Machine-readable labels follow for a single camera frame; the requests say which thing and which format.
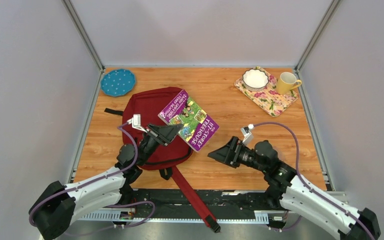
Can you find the white scalloped bowl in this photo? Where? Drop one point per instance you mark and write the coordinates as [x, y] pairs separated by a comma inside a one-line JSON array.
[[255, 80]]

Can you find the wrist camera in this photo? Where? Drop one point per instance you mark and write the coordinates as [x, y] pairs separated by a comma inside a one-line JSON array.
[[247, 134], [135, 123]]

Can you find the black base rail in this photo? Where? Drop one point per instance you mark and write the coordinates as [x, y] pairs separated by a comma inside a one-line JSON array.
[[210, 206]]

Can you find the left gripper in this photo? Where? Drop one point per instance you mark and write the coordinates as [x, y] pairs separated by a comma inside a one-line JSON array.
[[163, 134]]

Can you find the purple treehouse book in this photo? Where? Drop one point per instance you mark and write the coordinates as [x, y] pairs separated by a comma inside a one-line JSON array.
[[198, 126]]

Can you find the yellow mug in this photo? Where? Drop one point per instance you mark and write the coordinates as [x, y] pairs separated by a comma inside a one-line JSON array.
[[287, 82]]

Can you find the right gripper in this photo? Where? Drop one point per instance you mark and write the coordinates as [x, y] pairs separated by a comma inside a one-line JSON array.
[[221, 154]]

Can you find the red student backpack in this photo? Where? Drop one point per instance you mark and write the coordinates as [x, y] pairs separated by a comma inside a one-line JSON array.
[[166, 158]]

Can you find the floral rectangular tray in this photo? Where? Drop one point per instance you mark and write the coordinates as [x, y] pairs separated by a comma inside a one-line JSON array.
[[267, 98]]

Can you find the blue polka dot plate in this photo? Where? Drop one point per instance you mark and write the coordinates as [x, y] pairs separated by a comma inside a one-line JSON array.
[[118, 82]]

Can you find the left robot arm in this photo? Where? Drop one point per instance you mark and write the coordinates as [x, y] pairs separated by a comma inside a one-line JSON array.
[[60, 205]]

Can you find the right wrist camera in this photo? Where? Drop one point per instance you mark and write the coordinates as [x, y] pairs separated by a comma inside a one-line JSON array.
[[247, 134]]

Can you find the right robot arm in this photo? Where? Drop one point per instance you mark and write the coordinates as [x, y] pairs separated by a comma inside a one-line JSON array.
[[293, 192]]

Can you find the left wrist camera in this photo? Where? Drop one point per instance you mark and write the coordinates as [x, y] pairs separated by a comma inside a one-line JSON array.
[[135, 123]]

